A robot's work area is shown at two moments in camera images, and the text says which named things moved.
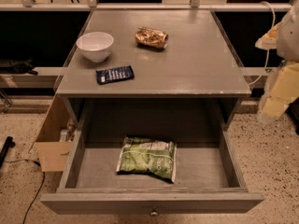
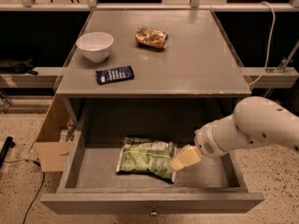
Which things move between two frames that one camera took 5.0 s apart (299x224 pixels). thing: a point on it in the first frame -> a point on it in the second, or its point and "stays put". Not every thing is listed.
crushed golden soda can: x=151 y=37 stays put
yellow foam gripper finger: x=281 y=91 -> x=184 y=156
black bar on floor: x=8 y=143 stays put
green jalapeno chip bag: x=142 y=154 stays put
